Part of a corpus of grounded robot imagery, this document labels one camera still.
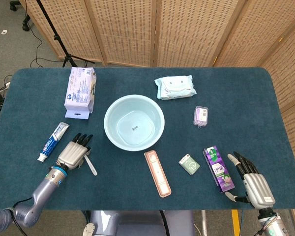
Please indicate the black tripod stand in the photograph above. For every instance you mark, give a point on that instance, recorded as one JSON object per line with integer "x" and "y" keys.
{"x": 54, "y": 37}

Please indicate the lavender tissue pack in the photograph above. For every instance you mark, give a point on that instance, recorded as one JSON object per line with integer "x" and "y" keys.
{"x": 79, "y": 91}

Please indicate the white paper scrap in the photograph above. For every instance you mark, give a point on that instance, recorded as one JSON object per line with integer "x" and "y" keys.
{"x": 4, "y": 31}

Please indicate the teal table mat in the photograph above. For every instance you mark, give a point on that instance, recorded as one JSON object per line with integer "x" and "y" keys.
{"x": 113, "y": 186}

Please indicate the black chair base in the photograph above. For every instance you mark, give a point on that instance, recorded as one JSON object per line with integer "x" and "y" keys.
{"x": 26, "y": 24}

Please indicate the purple green carton box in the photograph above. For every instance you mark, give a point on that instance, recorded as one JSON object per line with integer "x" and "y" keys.
{"x": 221, "y": 172}

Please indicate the pink toothbrush case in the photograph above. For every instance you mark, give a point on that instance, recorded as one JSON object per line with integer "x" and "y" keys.
{"x": 158, "y": 174}

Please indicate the light blue wet wipes pack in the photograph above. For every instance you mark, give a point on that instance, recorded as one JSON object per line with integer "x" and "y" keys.
{"x": 174, "y": 87}

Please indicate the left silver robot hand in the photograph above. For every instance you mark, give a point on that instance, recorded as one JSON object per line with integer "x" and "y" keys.
{"x": 71, "y": 155}

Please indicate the clear purple floss box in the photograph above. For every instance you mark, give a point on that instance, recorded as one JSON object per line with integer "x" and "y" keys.
{"x": 201, "y": 116}

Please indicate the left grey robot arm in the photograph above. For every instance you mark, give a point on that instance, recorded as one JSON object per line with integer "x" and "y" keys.
{"x": 39, "y": 196}

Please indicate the light blue plastic basin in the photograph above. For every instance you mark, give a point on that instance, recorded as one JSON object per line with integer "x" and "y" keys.
{"x": 113, "y": 132}

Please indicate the grey robot torso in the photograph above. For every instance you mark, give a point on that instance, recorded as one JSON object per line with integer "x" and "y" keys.
{"x": 137, "y": 223}

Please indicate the white toothbrush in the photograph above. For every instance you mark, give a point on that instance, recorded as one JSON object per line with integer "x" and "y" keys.
{"x": 92, "y": 167}

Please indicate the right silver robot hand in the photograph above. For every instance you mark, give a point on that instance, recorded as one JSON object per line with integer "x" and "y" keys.
{"x": 258, "y": 189}

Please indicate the white table leg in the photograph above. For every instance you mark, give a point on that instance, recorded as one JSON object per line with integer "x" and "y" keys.
{"x": 204, "y": 221}

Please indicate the blue white toothpaste tube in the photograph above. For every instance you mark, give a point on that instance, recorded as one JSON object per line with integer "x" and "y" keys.
{"x": 51, "y": 143}

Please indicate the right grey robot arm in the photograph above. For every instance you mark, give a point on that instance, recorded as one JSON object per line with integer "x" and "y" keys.
{"x": 273, "y": 223}

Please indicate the wicker folding screen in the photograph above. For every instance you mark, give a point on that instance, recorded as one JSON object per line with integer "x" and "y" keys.
{"x": 125, "y": 29}

